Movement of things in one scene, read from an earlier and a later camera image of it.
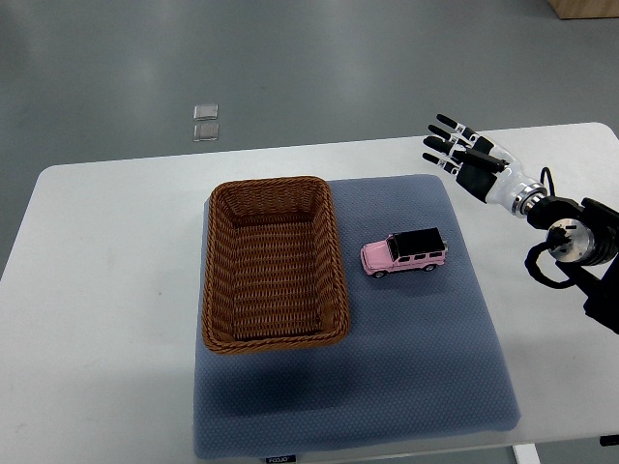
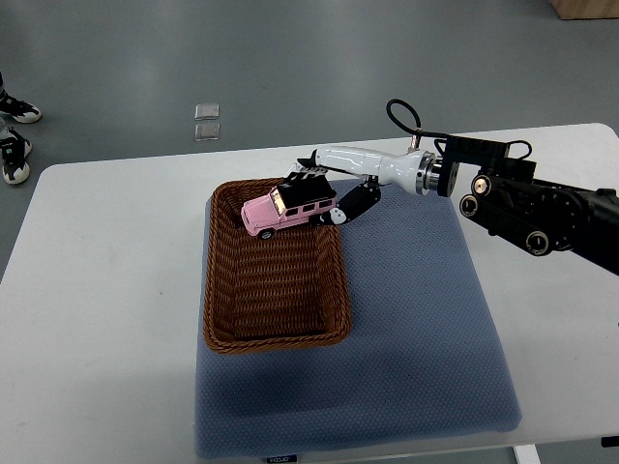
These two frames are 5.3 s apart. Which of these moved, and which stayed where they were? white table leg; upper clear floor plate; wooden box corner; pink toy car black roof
Moved: pink toy car black roof
Stayed: white table leg; upper clear floor plate; wooden box corner
